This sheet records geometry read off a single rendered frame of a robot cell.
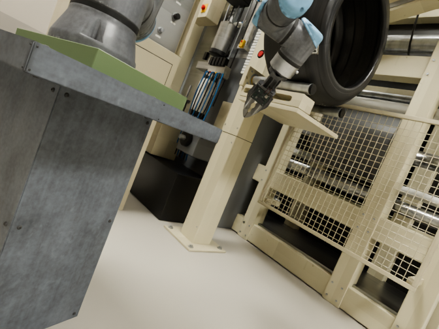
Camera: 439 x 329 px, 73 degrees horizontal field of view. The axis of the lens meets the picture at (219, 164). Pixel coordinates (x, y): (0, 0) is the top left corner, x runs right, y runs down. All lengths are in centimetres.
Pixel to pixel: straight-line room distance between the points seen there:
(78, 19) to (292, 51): 61
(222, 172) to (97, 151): 95
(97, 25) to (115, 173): 32
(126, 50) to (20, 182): 34
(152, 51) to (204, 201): 81
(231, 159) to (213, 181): 15
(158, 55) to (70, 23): 96
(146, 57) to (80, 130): 101
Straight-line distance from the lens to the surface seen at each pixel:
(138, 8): 76
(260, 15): 99
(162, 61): 165
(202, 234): 165
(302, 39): 101
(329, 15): 131
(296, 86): 132
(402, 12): 194
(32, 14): 383
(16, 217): 67
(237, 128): 155
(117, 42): 71
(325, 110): 154
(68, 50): 67
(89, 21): 72
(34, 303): 83
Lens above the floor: 57
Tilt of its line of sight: 5 degrees down
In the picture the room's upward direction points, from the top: 22 degrees clockwise
